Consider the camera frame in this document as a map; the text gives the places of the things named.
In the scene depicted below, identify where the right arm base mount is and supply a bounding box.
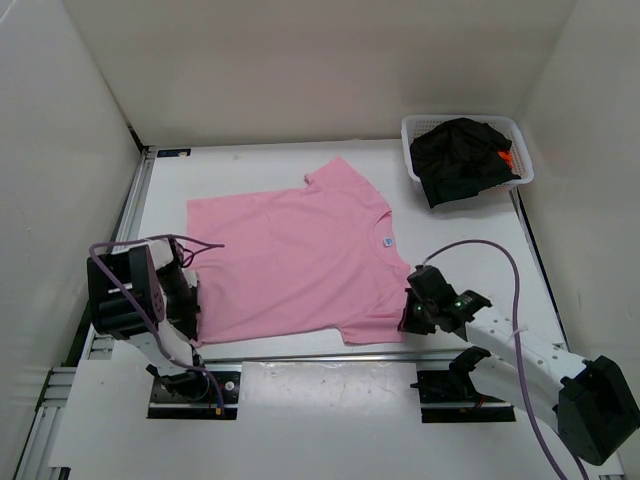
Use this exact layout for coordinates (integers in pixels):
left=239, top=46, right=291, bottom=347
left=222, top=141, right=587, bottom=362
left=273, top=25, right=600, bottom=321
left=410, top=346, right=516, bottom=424

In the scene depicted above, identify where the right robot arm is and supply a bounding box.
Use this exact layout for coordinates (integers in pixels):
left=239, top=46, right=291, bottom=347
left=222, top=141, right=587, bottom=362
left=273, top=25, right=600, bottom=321
left=398, top=266, right=639, bottom=466

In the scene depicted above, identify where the white front cover board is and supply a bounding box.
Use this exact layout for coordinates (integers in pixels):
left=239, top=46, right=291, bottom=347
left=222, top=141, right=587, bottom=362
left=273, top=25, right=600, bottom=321
left=50, top=360, right=554, bottom=479

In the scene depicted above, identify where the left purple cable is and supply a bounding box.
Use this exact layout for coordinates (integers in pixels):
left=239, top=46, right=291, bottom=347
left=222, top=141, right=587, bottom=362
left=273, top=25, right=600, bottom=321
left=87, top=234, right=226, bottom=409

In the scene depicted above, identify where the orange garment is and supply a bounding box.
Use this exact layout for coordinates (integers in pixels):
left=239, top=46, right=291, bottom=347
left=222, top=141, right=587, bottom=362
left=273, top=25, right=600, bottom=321
left=498, top=150, right=514, bottom=171

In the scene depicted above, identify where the white plastic basket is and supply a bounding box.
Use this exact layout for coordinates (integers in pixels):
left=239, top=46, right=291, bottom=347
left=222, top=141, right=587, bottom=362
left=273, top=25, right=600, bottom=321
left=400, top=114, right=534, bottom=194

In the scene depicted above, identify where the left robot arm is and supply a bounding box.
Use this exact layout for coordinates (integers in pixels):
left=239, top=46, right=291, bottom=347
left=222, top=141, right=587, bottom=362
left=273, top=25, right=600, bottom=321
left=87, top=235, right=206, bottom=387

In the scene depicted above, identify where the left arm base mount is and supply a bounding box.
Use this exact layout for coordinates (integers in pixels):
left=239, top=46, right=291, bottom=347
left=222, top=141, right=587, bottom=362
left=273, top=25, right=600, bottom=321
left=146, top=365, right=242, bottom=421

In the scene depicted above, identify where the pink t shirt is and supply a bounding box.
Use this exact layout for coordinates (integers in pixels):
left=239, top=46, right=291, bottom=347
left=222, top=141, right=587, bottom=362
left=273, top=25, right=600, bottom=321
left=187, top=158, right=410, bottom=345

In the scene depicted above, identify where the black t shirt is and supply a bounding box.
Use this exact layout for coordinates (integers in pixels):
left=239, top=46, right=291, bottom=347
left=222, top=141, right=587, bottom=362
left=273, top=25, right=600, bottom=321
left=409, top=118, right=520, bottom=208

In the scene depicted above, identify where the blue table label sticker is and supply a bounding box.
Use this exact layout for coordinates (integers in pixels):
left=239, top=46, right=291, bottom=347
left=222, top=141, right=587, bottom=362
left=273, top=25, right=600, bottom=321
left=156, top=148, right=191, bottom=158

